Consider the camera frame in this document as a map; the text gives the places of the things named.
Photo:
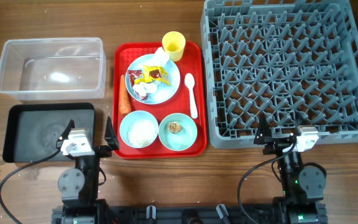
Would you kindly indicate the large white tissue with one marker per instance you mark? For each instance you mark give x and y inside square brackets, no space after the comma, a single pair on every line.
[160,57]

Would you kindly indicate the white plastic spoon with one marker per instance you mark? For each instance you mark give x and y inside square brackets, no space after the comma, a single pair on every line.
[190,83]

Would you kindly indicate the clear plastic bin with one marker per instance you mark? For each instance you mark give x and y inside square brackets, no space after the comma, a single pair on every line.
[53,69]

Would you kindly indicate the yellow sauce wrapper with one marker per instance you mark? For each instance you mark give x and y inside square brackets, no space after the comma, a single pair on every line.
[153,73]

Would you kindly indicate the small white tissue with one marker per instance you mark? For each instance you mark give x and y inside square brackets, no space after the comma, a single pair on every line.
[143,89]

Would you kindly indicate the brown food scrap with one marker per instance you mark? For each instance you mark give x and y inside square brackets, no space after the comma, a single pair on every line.
[174,127]

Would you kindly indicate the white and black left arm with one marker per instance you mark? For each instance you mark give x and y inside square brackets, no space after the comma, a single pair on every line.
[79,185]

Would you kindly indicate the light blue bowl with scrap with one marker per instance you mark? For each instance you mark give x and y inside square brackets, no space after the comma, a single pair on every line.
[182,140]

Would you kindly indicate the red snack wrapper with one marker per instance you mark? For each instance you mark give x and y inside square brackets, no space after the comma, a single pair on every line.
[135,77]

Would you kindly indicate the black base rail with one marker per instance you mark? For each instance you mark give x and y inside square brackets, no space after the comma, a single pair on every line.
[258,213]

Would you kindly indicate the red plastic tray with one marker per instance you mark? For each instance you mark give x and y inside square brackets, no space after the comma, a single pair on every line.
[191,62]

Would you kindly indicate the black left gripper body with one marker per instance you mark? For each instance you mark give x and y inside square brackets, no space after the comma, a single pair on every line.
[100,149]

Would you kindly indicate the light blue plate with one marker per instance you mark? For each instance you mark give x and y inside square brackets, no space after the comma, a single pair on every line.
[164,92]

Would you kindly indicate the yellow plastic cup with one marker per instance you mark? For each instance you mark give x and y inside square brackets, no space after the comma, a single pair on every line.
[174,44]

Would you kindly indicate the white rice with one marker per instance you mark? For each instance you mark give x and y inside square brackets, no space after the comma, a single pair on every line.
[141,133]

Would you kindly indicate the light blue rice bowl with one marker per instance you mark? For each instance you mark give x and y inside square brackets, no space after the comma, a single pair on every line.
[133,116]

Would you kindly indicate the orange carrot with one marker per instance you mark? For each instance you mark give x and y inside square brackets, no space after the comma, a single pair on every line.
[124,104]

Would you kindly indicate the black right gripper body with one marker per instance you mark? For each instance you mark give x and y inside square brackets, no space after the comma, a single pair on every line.
[276,145]

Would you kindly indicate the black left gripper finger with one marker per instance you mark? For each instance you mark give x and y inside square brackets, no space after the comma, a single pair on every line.
[65,133]
[110,136]

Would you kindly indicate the black plastic tray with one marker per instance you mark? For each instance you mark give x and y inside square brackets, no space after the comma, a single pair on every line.
[32,130]

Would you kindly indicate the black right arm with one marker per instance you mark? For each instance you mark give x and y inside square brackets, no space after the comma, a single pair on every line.
[302,183]

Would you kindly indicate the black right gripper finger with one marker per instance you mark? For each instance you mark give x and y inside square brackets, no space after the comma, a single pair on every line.
[263,134]
[299,120]

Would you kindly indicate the grey plastic dishwasher rack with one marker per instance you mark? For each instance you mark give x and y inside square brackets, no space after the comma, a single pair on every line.
[283,59]

